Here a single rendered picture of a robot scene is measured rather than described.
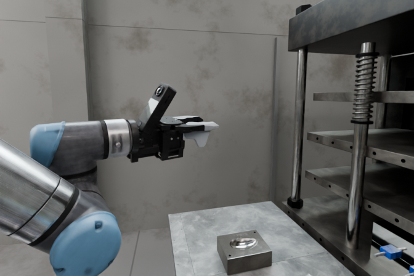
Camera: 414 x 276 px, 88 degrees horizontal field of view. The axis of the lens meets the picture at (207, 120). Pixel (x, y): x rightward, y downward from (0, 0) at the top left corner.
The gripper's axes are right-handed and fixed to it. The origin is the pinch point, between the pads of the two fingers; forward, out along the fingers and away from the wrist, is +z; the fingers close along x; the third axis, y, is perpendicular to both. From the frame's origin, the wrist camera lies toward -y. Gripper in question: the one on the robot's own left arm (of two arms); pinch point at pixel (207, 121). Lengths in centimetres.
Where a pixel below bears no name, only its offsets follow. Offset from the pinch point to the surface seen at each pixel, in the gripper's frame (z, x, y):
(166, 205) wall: 69, -154, 141
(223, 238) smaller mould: 28, -17, 61
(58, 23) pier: -21, -205, -43
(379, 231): 80, 25, 49
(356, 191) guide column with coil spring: 81, 13, 36
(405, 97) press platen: 83, 21, -9
